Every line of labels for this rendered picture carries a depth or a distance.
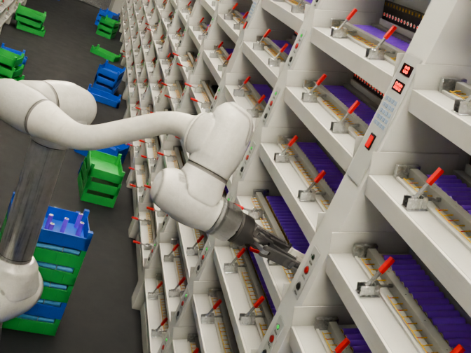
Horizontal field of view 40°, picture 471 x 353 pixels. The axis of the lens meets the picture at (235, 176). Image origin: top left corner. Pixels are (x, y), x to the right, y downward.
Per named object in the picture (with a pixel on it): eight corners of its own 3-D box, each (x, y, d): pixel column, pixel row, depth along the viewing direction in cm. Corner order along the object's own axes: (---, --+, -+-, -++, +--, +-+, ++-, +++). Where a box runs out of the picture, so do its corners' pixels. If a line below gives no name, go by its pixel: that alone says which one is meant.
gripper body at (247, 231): (245, 220, 145) (278, 239, 148) (239, 204, 153) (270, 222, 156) (227, 246, 147) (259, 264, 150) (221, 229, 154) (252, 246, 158)
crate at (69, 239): (5, 234, 234) (12, 216, 232) (7, 209, 252) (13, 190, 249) (86, 251, 246) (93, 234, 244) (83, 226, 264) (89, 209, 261)
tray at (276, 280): (279, 318, 154) (283, 283, 150) (235, 208, 209) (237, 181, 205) (359, 316, 158) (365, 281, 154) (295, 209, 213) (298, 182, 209)
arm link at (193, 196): (208, 239, 142) (237, 186, 143) (147, 206, 137) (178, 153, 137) (195, 229, 152) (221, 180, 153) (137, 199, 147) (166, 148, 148)
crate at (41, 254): (-1, 253, 237) (5, 234, 234) (1, 226, 254) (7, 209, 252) (80, 269, 249) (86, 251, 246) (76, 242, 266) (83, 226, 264)
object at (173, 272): (169, 333, 234) (171, 300, 229) (158, 251, 289) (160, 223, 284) (225, 332, 238) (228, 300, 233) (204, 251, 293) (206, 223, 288)
